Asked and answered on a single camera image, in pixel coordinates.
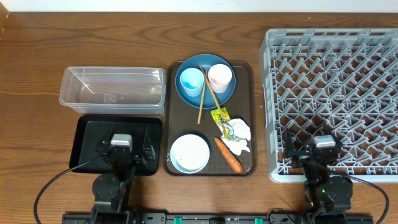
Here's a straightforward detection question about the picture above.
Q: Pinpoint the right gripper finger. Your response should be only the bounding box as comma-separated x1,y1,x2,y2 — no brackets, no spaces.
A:
284,129,294,157
322,123,343,146

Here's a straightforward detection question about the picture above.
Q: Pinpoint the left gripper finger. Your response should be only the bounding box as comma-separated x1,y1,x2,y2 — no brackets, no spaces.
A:
102,126,114,146
142,127,155,161

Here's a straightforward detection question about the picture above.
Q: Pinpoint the light blue bowl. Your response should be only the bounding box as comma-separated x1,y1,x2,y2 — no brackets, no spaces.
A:
170,134,210,174

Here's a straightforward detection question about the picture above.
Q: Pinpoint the white tissue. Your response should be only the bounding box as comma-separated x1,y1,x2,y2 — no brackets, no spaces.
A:
221,118,251,156

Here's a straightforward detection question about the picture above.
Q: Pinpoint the orange carrot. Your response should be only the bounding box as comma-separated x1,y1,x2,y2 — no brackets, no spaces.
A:
214,137,243,173

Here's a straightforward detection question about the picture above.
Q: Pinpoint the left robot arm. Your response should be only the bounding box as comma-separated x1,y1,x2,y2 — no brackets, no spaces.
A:
90,128,155,223

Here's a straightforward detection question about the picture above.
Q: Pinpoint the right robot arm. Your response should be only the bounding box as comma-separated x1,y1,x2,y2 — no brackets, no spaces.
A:
284,125,353,223

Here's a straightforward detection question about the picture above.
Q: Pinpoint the grey dishwasher rack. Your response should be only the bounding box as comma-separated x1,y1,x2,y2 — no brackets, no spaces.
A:
259,29,397,184

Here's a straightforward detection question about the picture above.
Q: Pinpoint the black plastic tray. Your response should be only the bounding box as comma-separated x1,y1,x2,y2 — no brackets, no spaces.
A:
69,114,163,176

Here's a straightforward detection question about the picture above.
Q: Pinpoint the clear plastic bin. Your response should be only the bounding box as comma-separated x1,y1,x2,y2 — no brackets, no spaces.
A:
59,67,166,114

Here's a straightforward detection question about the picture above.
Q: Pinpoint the brown serving tray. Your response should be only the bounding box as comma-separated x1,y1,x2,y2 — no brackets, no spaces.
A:
163,61,257,177

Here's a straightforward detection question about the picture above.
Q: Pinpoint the yellow green snack wrapper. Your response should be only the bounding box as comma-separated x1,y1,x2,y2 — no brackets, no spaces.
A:
211,107,231,139

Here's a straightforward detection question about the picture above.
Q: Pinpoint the light blue cup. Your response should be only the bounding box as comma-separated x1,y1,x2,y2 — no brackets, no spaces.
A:
180,68,205,97

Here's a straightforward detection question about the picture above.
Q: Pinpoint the right wooden chopstick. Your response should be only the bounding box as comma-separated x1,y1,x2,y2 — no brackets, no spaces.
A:
206,71,226,121

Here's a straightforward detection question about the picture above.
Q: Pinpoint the wooden chopstick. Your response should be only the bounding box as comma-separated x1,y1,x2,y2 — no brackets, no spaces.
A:
206,71,226,121
197,65,207,124

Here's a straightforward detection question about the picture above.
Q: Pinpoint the left wooden chopstick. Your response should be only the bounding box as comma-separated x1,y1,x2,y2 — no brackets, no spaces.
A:
197,65,207,124

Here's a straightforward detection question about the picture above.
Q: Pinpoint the pink cup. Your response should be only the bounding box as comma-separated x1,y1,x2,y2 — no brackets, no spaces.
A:
208,64,233,93

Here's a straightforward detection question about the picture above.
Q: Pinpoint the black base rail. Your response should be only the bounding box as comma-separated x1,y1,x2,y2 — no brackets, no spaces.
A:
61,212,374,224

